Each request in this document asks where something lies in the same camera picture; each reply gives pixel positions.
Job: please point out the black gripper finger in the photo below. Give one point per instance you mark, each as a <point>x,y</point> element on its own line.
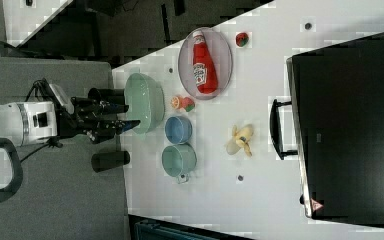
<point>99,107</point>
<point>108,129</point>

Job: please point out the green cup with handle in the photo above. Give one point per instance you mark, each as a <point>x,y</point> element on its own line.
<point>179,161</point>

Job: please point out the lower black cylinder post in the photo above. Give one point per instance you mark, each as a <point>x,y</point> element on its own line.
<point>109,160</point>

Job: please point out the upper black cylinder post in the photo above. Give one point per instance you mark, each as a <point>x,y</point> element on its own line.
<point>110,95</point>

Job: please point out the blue bowl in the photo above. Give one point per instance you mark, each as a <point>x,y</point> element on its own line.
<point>178,129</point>

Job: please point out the red green strawberry toy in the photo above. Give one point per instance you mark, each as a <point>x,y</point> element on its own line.
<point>187,104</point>

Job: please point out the red ketchup bottle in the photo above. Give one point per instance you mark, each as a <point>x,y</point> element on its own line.
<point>203,66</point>

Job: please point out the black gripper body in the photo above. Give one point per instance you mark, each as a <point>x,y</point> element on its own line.
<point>74,116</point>

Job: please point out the orange slice toy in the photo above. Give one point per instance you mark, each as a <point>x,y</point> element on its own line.
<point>176,102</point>

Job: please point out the large green bowl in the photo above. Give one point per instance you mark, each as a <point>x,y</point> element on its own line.
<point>145,99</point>

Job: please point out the black toaster oven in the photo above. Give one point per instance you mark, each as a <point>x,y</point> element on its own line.
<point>337,96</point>

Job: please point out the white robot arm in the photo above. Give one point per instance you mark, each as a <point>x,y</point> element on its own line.
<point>46,123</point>

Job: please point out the black oven door handle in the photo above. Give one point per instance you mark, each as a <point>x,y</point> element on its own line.
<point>276,132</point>

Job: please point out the yellow toy banana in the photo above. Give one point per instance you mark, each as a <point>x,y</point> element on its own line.
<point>240,139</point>

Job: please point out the black cylinder post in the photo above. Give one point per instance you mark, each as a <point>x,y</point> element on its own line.
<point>110,95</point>
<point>109,160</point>

